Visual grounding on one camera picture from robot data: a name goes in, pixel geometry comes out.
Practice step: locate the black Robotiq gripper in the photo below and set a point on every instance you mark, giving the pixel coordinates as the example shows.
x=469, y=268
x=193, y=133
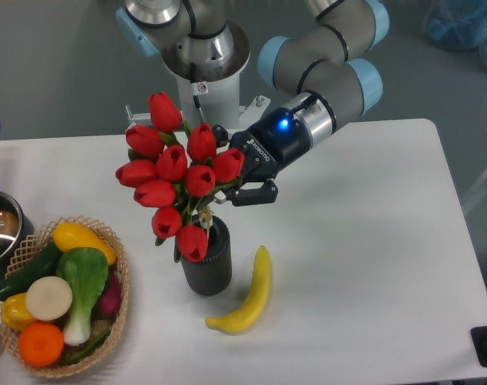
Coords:
x=271, y=144

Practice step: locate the red tulip bouquet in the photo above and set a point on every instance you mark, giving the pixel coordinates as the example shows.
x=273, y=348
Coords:
x=172, y=168

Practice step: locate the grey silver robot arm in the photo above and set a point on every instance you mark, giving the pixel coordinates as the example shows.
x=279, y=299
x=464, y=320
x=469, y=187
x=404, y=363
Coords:
x=329, y=82

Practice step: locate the dark grey ribbed vase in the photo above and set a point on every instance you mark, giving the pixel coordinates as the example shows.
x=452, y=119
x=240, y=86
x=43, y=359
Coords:
x=211, y=275

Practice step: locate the yellow banana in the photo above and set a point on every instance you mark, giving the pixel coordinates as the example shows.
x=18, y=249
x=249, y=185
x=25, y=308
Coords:
x=250, y=310

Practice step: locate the green bok choy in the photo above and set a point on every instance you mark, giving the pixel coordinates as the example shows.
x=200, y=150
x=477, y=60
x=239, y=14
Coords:
x=85, y=269

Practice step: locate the yellow squash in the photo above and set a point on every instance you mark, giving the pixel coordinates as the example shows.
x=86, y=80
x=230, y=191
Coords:
x=71, y=235

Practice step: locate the purple sweet potato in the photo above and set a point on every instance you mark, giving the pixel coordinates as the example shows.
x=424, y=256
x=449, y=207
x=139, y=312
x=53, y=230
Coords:
x=110, y=300

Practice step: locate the dark green cucumber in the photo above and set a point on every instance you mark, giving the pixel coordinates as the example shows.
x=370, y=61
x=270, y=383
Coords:
x=42, y=265

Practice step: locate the woven wicker basket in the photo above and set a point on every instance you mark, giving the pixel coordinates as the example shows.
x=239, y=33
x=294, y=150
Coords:
x=105, y=328

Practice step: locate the white round radish slice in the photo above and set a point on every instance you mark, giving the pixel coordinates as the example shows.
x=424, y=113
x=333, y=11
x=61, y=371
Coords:
x=49, y=298

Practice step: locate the blue plastic bag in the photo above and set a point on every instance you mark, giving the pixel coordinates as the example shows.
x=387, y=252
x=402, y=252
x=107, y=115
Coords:
x=458, y=26

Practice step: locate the green chili pepper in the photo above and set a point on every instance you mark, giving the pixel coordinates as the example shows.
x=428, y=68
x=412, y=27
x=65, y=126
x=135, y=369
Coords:
x=88, y=349

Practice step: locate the orange fruit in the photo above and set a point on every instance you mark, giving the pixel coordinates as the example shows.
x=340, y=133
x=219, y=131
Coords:
x=40, y=344

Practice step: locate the yellow bell pepper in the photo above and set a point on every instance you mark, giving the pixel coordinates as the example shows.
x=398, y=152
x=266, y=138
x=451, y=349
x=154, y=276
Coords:
x=15, y=314

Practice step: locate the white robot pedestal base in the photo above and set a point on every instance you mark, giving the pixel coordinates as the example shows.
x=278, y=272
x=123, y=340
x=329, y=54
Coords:
x=208, y=82

